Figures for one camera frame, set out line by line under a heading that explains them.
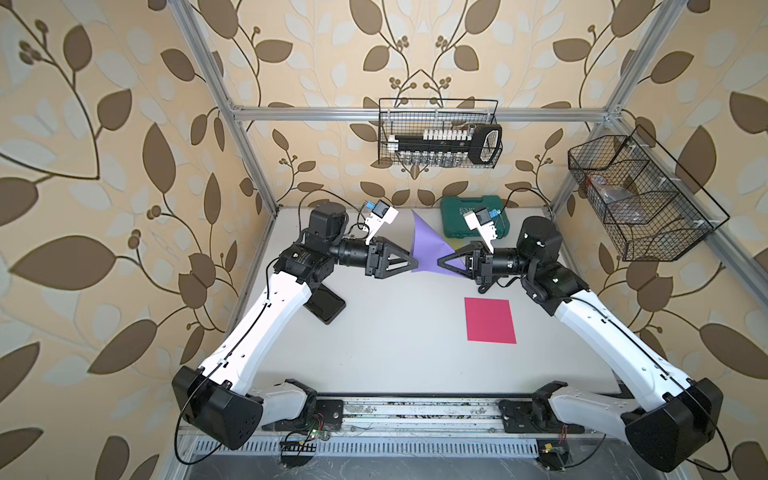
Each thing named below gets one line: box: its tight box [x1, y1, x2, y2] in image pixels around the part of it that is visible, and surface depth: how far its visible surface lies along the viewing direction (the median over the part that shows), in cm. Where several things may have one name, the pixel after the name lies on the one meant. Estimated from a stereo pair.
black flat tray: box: [303, 283, 347, 325], surface depth 94 cm
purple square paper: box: [411, 209, 467, 277], surface depth 61 cm
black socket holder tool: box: [387, 124, 503, 166], surface depth 86 cm
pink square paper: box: [464, 297, 517, 344], surface depth 93 cm
